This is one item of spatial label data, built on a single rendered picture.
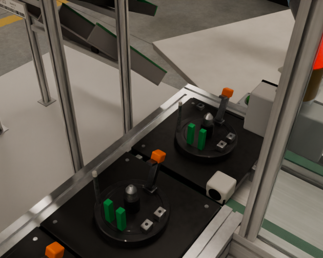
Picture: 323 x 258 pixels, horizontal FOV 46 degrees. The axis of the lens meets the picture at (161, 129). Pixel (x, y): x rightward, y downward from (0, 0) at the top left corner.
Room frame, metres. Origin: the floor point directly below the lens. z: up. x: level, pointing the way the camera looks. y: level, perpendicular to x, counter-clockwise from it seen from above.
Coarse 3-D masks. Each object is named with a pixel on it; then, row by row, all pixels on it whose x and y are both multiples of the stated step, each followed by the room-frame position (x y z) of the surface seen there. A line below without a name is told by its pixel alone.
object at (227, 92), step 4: (224, 88) 0.70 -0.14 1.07; (228, 88) 0.70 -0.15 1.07; (224, 92) 0.69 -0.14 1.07; (228, 92) 0.69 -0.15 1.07; (232, 92) 0.69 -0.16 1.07; (220, 96) 0.68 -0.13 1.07; (224, 96) 0.68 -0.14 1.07; (228, 96) 0.68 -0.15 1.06; (224, 100) 0.69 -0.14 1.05; (228, 100) 0.69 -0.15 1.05; (220, 104) 0.69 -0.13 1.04; (224, 104) 0.68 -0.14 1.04; (220, 108) 0.68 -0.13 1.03; (224, 108) 0.68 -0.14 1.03; (220, 112) 0.68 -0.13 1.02; (224, 112) 0.68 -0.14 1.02; (216, 116) 0.68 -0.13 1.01; (220, 116) 0.67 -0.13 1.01; (220, 120) 0.67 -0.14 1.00
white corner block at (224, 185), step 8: (216, 176) 0.51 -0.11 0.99; (224, 176) 0.51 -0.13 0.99; (208, 184) 0.49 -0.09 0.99; (216, 184) 0.49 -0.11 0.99; (224, 184) 0.49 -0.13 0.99; (232, 184) 0.49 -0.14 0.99; (208, 192) 0.49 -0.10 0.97; (216, 192) 0.48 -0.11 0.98; (224, 192) 0.47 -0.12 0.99; (232, 192) 0.49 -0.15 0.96; (216, 200) 0.48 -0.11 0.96
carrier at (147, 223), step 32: (128, 160) 0.57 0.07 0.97; (96, 192) 0.43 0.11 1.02; (128, 192) 0.42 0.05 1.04; (160, 192) 0.47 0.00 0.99; (192, 192) 0.48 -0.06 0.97; (64, 224) 0.40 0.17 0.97; (96, 224) 0.39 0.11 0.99; (128, 224) 0.39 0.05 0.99; (160, 224) 0.39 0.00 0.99; (192, 224) 0.41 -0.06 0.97; (96, 256) 0.34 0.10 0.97; (128, 256) 0.34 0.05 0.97; (160, 256) 0.34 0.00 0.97
